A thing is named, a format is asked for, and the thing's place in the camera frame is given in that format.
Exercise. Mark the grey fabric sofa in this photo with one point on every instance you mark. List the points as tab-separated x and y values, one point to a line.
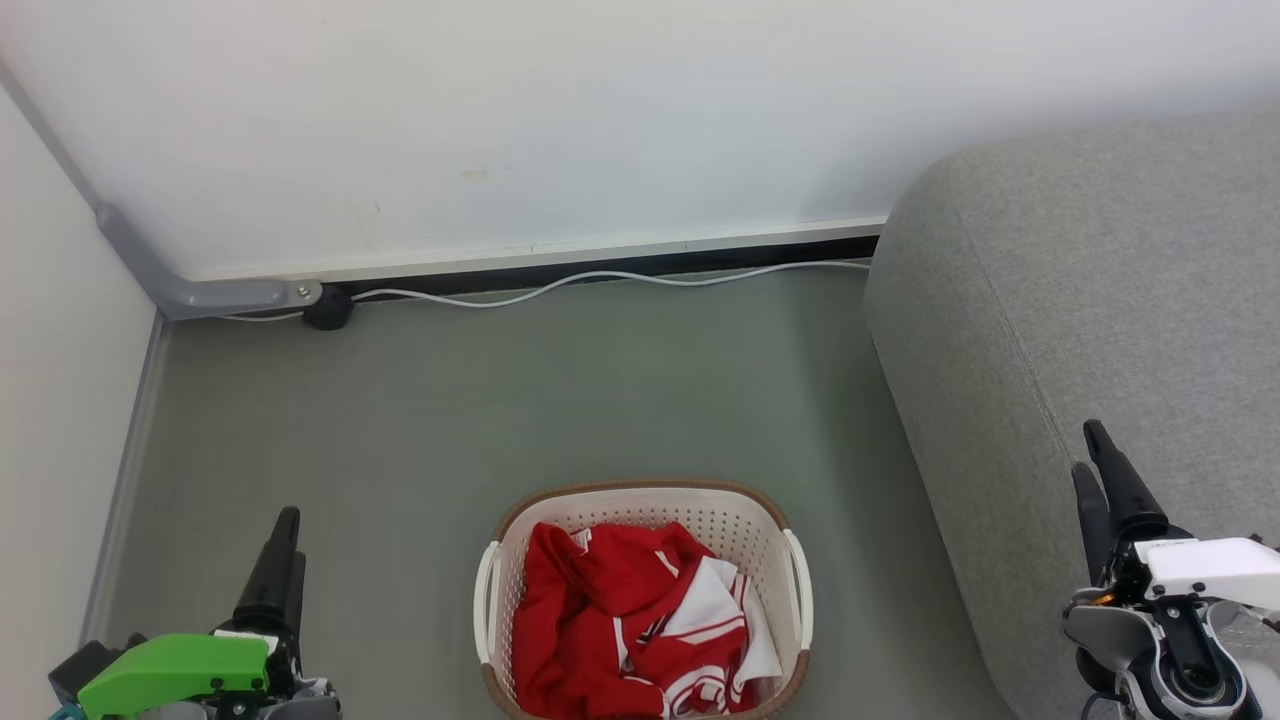
1080	300

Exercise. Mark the grey wall conduit pipe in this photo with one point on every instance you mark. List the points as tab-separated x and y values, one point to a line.
200	295

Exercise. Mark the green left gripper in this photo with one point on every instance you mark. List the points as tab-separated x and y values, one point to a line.
180	670

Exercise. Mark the red and white garment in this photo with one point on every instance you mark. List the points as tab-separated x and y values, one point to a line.
590	620

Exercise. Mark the cream perforated laundry basket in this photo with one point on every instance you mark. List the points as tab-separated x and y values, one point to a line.
640	505

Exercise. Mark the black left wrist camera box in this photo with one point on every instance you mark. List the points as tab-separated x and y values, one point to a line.
85	668

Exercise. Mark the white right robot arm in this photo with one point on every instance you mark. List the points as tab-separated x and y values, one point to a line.
1110	635

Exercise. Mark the white baseboard strip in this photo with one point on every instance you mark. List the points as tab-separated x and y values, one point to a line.
560	253

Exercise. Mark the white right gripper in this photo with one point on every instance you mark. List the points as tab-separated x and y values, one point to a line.
1210	570

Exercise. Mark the black round floor stopper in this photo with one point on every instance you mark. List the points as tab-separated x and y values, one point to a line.
329	308

